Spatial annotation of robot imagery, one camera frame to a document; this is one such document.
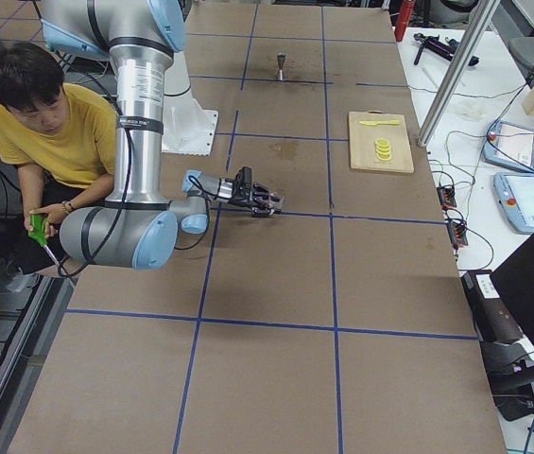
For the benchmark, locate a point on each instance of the crumpled clear plastic wrap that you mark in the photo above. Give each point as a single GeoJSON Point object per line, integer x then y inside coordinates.
{"type": "Point", "coordinates": [470, 110]}

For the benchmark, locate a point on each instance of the far blue teach pendant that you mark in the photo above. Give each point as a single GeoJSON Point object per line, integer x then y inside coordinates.
{"type": "Point", "coordinates": [509, 145]}

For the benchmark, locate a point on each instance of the aluminium frame post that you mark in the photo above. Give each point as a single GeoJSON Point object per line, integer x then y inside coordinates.
{"type": "Point", "coordinates": [470, 39]}

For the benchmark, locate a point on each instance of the yellow plastic knife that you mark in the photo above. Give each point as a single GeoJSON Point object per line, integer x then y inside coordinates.
{"type": "Point", "coordinates": [375, 123]}

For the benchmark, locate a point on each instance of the near blue teach pendant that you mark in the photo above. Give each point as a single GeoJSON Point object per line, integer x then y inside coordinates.
{"type": "Point", "coordinates": [515, 192]}

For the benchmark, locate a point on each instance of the green handled tool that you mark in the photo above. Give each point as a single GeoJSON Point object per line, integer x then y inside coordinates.
{"type": "Point", "coordinates": [45, 252]}

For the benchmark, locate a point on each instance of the person in yellow shirt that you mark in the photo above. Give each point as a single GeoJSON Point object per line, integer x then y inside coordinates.
{"type": "Point", "coordinates": [59, 136]}

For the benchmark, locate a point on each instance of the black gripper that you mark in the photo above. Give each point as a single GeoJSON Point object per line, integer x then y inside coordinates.
{"type": "Point", "coordinates": [241, 197]}

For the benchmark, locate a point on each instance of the steel jigger measuring cup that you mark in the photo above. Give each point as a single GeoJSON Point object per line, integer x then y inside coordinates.
{"type": "Point", "coordinates": [281, 58]}

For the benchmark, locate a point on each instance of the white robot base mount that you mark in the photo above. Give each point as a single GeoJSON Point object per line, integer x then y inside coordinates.
{"type": "Point", "coordinates": [188, 128]}

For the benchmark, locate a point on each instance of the bamboo cutting board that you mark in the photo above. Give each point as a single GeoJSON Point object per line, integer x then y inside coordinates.
{"type": "Point", "coordinates": [363, 149]}

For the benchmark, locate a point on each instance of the clear glass beaker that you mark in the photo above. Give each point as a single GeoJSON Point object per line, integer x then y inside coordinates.
{"type": "Point", "coordinates": [274, 204]}

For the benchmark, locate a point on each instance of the blue teach pendant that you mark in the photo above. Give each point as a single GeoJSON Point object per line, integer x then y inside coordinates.
{"type": "Point", "coordinates": [515, 192]}
{"type": "Point", "coordinates": [509, 145]}

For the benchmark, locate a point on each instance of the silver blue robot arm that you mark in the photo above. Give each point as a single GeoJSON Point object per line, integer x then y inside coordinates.
{"type": "Point", "coordinates": [137, 227]}

